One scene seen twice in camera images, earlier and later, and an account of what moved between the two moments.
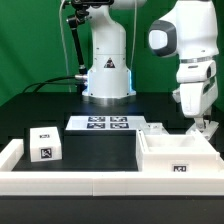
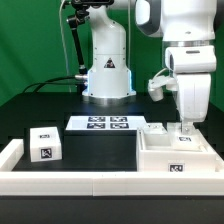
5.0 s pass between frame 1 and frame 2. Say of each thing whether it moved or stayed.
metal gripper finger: moved
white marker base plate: stayed
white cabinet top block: stayed
